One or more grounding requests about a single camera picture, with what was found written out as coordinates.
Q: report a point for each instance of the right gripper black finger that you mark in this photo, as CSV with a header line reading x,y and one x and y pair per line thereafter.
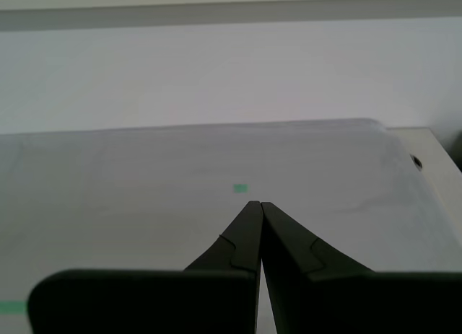
x,y
361,305
144,301

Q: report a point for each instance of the white table cloth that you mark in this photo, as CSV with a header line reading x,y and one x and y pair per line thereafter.
x,y
144,204

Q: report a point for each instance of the long green tape strip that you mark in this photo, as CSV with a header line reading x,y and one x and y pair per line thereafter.
x,y
12,307

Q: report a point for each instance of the small green tape mark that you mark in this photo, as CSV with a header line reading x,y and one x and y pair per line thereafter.
x,y
240,188

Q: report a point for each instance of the beige wall trim band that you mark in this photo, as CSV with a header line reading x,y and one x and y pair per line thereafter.
x,y
216,14

